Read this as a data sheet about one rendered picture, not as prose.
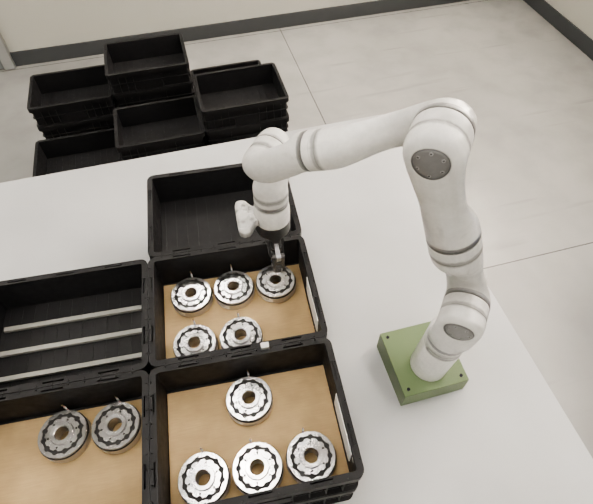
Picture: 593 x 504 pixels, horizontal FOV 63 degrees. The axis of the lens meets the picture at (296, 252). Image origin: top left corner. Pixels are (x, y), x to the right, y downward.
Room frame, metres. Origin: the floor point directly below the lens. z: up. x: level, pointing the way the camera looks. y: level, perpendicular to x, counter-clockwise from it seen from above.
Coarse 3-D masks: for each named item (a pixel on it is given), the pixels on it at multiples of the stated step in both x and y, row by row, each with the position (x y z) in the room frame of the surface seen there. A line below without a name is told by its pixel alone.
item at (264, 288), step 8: (264, 272) 0.72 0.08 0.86; (288, 272) 0.72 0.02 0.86; (256, 280) 0.69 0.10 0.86; (264, 280) 0.69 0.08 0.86; (288, 280) 0.69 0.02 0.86; (264, 288) 0.67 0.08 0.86; (272, 288) 0.67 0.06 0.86; (280, 288) 0.67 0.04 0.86; (288, 288) 0.67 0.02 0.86; (272, 296) 0.64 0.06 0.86; (280, 296) 0.65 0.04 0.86
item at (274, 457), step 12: (252, 444) 0.28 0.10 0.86; (264, 444) 0.28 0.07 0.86; (240, 456) 0.26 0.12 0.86; (264, 456) 0.26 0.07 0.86; (276, 456) 0.26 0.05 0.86; (240, 468) 0.24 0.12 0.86; (276, 468) 0.24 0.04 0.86; (240, 480) 0.21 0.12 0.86; (252, 480) 0.21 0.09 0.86; (264, 480) 0.21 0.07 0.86; (276, 480) 0.21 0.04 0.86; (252, 492) 0.19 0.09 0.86
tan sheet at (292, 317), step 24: (168, 288) 0.69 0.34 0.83; (168, 312) 0.62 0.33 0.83; (216, 312) 0.62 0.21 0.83; (240, 312) 0.62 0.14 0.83; (264, 312) 0.62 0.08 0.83; (288, 312) 0.61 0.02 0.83; (168, 336) 0.55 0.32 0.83; (216, 336) 0.55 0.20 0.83; (240, 336) 0.55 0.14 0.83; (264, 336) 0.55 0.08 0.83; (288, 336) 0.55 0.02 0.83
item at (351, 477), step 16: (240, 352) 0.46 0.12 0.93; (256, 352) 0.46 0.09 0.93; (272, 352) 0.46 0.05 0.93; (160, 368) 0.42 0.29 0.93; (176, 368) 0.42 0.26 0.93; (336, 368) 0.42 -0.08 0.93; (336, 384) 0.38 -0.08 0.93; (352, 432) 0.28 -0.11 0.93; (352, 448) 0.25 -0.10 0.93; (320, 480) 0.20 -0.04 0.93; (336, 480) 0.20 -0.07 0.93; (352, 480) 0.20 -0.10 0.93; (240, 496) 0.17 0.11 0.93; (256, 496) 0.17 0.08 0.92; (272, 496) 0.17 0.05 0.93; (288, 496) 0.18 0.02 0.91
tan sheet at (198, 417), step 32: (224, 384) 0.43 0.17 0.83; (288, 384) 0.42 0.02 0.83; (320, 384) 0.42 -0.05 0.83; (192, 416) 0.35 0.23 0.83; (224, 416) 0.35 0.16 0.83; (288, 416) 0.35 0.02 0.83; (320, 416) 0.35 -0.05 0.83; (192, 448) 0.28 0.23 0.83; (224, 448) 0.28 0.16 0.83; (288, 480) 0.22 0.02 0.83
